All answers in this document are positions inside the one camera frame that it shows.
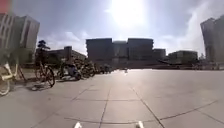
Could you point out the tree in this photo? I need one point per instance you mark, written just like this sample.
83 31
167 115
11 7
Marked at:
42 44

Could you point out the low building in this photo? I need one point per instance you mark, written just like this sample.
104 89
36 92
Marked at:
71 55
183 56

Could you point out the grey tall building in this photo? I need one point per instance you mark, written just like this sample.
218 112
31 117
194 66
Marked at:
20 36
213 40

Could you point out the grey paved plaza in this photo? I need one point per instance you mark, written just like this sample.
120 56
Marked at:
133 96

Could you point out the robot's own part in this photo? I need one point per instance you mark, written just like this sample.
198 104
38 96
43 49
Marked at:
77 125
140 125

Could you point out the row of parked bicycles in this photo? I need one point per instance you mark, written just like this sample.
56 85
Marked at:
45 71

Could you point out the dark three-block building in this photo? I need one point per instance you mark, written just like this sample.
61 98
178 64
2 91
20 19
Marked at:
133 51

